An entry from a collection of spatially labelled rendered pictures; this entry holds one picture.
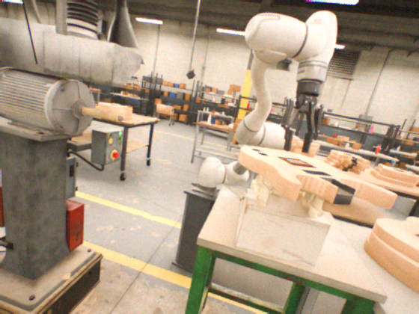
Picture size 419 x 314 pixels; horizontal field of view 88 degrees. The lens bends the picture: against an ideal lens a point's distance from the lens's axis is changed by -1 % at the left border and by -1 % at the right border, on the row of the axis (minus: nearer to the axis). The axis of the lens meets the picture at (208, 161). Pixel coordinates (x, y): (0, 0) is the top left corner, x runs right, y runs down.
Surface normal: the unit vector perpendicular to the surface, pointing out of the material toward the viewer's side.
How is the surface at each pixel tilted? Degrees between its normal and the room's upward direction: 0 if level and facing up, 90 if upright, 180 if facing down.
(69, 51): 90
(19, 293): 8
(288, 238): 90
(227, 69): 90
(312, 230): 90
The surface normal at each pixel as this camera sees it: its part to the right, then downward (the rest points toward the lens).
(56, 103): 0.76, 0.20
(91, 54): -0.22, 0.22
